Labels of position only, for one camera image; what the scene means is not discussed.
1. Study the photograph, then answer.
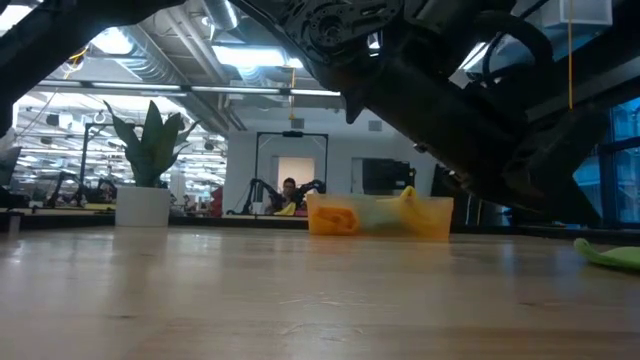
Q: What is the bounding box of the orange microfiber towel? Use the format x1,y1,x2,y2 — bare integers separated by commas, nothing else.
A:
309,204,362,237

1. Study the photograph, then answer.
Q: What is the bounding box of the yellow microfiber towel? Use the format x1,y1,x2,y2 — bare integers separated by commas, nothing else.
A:
379,185,451,239

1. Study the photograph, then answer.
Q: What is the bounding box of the green microfiber towel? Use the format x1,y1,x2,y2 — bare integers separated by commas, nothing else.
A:
573,237,640,273

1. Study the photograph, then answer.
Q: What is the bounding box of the black background cabinet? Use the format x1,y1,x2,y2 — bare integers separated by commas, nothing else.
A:
362,157,417,196

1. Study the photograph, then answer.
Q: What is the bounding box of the long ceiling light strip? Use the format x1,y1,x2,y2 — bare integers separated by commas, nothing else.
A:
34,79,344,99

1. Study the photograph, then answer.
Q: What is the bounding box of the potted plant in white pot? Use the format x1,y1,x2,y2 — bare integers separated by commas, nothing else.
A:
103,99,201,229

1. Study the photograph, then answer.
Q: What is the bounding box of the dark grey background monitor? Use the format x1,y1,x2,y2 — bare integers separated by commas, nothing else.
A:
0,146,22,186

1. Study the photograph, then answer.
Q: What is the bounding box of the black background stand frame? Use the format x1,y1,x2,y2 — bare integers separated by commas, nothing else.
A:
254,130,330,201

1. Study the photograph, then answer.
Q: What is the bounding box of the yellow black ceiling cable reel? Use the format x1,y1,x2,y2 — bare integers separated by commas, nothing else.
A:
62,47,92,71

